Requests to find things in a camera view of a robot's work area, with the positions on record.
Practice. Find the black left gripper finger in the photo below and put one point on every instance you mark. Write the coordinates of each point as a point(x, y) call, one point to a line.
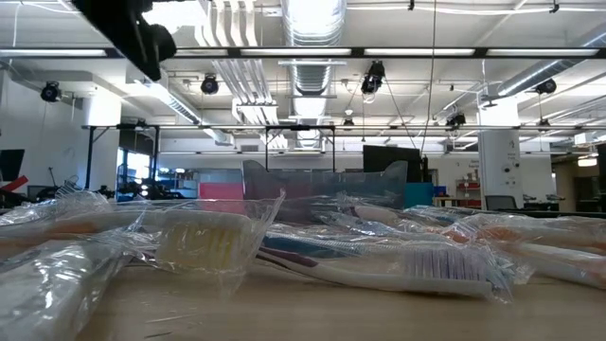
point(123, 28)

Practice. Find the yellow bristled toothbrush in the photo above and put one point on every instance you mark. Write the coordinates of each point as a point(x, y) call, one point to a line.
point(203, 241)

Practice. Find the black ceiling spotlight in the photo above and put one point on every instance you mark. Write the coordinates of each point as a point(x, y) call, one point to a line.
point(50, 92)
point(547, 87)
point(457, 120)
point(374, 76)
point(209, 85)
point(348, 123)

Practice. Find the workbench with robot equipment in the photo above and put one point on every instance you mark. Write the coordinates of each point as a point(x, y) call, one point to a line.
point(151, 189)

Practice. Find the pink plastic bin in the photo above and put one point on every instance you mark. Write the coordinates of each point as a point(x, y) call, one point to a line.
point(220, 190)

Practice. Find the black panel with red edge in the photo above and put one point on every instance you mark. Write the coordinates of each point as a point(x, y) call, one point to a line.
point(12, 163)

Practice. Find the clear plastic bin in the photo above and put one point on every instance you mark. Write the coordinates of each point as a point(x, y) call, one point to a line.
point(284, 184)

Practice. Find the black display screen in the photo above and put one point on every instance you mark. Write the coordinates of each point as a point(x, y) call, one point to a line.
point(374, 154)

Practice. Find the teal plastic bin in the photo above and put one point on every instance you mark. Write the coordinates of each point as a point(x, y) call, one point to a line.
point(419, 192)

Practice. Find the purple bristled wrapped toothbrush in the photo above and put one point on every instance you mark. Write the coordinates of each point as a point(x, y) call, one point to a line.
point(379, 280)

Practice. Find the blue toothbrush in clear wrapper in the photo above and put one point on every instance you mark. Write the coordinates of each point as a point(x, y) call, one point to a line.
point(440, 215)

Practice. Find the red shelving unit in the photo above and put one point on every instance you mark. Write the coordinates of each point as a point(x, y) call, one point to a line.
point(468, 192)

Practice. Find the white pillar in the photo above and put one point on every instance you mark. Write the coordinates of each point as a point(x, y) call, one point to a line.
point(499, 161)

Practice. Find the orange toothbrush in clear wrapper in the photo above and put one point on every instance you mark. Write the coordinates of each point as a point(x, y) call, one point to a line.
point(506, 233)

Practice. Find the black aluminium rig frame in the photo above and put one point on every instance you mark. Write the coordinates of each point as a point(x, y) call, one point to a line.
point(360, 52)

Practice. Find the slanted silver air duct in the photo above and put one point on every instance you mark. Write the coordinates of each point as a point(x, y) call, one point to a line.
point(544, 71)

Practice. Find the lit wall lamp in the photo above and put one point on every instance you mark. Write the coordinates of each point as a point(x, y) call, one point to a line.
point(587, 161)

